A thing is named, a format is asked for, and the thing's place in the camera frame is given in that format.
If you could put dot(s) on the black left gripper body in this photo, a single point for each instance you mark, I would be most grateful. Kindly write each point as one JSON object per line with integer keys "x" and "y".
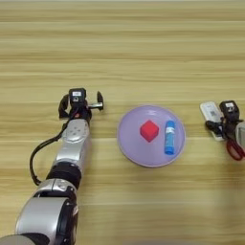
{"x": 81, "y": 111}

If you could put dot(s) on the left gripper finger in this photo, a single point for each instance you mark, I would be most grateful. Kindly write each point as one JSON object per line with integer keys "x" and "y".
{"x": 100, "y": 101}
{"x": 63, "y": 107}

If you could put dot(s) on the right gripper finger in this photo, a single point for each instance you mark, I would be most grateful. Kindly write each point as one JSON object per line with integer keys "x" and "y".
{"x": 214, "y": 127}

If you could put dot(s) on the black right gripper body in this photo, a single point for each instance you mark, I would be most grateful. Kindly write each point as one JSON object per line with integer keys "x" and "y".
{"x": 231, "y": 127}

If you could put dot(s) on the white rectangular remote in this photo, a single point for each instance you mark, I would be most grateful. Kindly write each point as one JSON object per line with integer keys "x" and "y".
{"x": 210, "y": 111}

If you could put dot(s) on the red cube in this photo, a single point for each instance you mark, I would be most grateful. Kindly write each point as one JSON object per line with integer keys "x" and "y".
{"x": 149, "y": 130}

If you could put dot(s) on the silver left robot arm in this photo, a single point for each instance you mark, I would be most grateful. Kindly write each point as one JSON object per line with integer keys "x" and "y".
{"x": 68, "y": 150}

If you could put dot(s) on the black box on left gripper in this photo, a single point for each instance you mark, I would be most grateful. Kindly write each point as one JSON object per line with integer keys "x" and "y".
{"x": 77, "y": 95}

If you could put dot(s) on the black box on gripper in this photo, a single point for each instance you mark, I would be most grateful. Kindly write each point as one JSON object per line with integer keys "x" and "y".
{"x": 77, "y": 95}
{"x": 229, "y": 109}

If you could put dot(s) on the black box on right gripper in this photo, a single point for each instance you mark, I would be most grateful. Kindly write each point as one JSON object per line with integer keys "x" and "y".
{"x": 229, "y": 109}

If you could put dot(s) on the blue glue stick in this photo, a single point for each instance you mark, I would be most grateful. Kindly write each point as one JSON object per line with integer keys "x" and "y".
{"x": 169, "y": 137}

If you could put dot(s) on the round purple plate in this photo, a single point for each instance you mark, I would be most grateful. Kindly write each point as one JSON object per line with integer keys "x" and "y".
{"x": 130, "y": 143}

